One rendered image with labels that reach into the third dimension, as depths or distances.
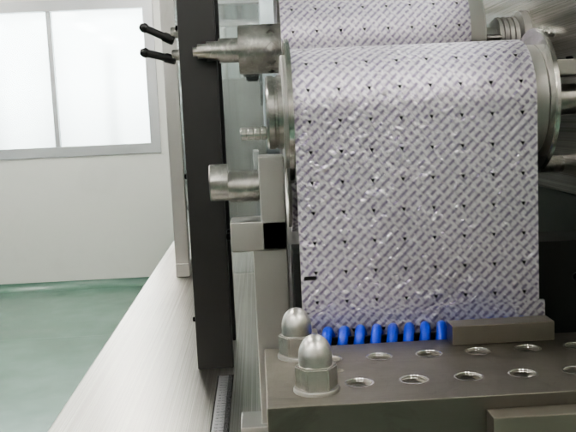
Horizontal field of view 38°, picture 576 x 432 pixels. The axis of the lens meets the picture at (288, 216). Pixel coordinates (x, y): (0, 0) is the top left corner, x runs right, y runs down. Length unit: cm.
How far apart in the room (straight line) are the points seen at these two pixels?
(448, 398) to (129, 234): 591
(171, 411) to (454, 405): 47
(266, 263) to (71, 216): 569
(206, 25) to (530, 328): 60
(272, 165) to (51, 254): 580
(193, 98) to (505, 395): 64
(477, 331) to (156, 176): 571
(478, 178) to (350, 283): 16
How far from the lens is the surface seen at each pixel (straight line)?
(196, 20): 113
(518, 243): 84
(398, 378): 69
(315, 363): 65
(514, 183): 83
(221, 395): 107
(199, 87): 113
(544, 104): 85
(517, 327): 79
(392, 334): 80
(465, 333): 78
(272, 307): 90
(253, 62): 108
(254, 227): 87
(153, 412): 103
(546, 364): 73
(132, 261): 652
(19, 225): 666
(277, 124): 82
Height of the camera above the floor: 125
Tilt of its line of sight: 7 degrees down
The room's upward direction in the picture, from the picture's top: 3 degrees counter-clockwise
